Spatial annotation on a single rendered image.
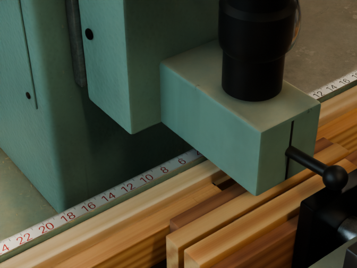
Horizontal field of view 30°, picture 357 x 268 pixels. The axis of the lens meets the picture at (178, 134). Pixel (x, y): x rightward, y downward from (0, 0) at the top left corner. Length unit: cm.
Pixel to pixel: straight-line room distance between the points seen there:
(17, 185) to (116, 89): 27
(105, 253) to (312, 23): 245
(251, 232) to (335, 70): 211
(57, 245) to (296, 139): 21
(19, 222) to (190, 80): 31
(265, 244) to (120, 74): 20
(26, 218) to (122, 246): 26
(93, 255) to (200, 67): 19
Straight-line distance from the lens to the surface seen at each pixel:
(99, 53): 63
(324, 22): 295
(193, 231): 55
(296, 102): 56
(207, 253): 51
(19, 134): 80
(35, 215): 80
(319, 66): 263
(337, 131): 69
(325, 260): 53
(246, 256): 52
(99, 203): 58
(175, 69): 59
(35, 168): 80
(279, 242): 54
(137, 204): 58
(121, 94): 61
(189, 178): 60
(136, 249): 57
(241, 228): 53
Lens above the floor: 135
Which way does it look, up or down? 37 degrees down
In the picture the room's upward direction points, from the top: 1 degrees counter-clockwise
